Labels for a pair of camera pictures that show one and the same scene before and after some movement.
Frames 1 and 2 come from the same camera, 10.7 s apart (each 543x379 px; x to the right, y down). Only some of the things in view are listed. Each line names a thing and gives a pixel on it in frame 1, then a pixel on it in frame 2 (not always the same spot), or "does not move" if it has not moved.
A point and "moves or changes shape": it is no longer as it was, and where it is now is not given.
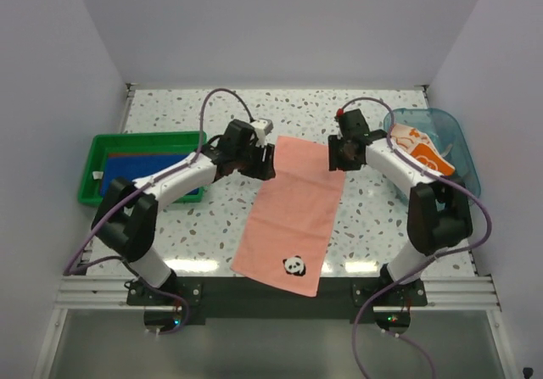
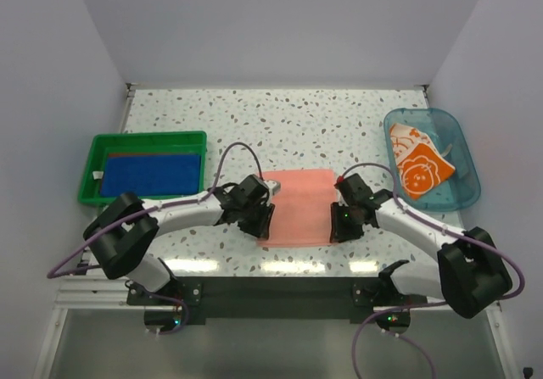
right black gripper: (334, 142) → (338, 231)
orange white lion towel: (421, 148) does not move
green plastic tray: (90, 191) does not move
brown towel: (148, 154) does not move
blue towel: (132, 168) does not move
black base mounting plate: (258, 300) does not move
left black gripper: (262, 169) → (260, 229)
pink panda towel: (287, 241) moves or changes shape
